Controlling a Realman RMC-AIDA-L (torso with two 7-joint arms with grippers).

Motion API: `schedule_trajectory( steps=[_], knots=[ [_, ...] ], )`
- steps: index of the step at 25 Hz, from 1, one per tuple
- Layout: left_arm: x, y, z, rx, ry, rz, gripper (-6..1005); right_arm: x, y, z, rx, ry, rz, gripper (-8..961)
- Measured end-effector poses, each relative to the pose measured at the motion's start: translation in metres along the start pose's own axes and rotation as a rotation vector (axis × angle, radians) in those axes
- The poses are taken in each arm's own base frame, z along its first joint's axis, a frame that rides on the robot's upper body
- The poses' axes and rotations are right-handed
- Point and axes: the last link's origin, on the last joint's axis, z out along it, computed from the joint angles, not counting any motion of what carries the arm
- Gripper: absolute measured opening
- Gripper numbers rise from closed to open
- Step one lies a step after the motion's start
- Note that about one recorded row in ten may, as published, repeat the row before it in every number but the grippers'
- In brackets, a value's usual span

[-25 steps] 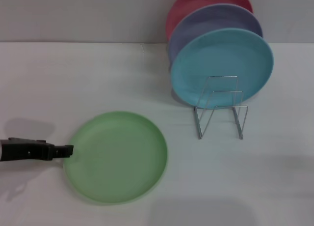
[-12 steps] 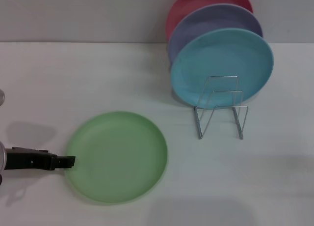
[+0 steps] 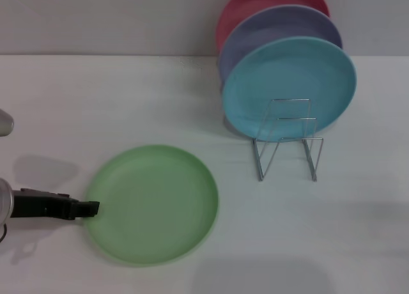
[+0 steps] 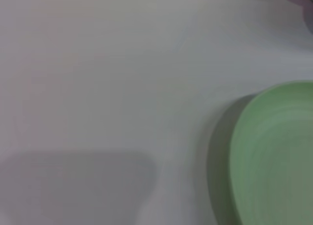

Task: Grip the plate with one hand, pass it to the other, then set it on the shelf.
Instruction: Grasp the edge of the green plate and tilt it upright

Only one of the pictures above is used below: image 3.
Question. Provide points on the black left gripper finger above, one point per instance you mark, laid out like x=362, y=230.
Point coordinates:
x=86, y=208

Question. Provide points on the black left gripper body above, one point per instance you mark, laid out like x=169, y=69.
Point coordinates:
x=32, y=204

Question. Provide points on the green plastic plate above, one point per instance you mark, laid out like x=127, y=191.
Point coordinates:
x=153, y=207

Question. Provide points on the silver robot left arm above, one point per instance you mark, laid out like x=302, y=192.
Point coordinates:
x=4, y=198

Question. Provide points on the teal plastic plate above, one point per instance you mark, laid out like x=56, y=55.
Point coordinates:
x=287, y=80

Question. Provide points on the purple plastic plate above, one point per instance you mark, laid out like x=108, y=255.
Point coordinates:
x=271, y=28

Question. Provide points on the red plastic plate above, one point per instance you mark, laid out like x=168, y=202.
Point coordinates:
x=252, y=1

